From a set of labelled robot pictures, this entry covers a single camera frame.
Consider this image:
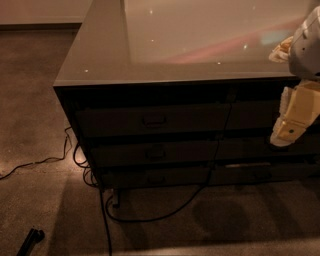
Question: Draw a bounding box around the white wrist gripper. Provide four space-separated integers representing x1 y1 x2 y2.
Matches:
269 36 320 147

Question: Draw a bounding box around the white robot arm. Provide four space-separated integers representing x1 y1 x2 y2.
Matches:
269 6 320 147

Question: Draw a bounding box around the dark drawer cabinet glossy top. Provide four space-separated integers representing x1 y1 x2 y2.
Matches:
52 0 320 209

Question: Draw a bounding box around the black tool on floor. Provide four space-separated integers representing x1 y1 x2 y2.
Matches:
16 228 45 256

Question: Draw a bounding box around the looping black cable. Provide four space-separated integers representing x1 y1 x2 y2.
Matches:
105 103 234 224

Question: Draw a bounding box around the thick black floor cable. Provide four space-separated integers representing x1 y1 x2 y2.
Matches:
98 188 114 256

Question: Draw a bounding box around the thin black floor cable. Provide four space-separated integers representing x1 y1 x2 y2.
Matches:
0 125 74 181

